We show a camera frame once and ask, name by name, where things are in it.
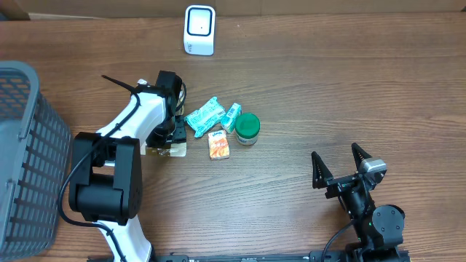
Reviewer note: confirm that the green lid jar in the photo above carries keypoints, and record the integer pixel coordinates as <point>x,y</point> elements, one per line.
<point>247,128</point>

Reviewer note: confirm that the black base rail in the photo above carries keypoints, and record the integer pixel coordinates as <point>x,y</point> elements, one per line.
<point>247,257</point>

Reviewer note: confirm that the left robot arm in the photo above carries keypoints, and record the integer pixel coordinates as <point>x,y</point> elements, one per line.
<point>105,184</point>

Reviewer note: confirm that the brown white snack bag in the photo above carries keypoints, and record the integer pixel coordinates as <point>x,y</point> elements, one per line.
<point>172,150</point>

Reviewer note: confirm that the white barcode scanner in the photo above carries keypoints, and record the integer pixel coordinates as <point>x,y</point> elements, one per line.
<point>199,30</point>

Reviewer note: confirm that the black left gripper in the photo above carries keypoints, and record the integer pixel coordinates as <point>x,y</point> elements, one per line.
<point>178,137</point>

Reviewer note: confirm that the small teal white box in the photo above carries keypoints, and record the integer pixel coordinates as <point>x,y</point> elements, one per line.
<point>229,119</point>

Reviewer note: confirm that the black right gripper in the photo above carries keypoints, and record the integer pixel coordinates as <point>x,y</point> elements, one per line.
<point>323,175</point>

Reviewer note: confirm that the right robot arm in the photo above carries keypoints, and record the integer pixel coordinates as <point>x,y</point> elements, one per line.
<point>379,229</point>

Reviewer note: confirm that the teal tissue pack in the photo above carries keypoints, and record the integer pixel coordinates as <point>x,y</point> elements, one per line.
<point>206,117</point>

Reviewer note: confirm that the grey plastic mesh basket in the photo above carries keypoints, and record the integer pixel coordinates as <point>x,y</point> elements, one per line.
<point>35,153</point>

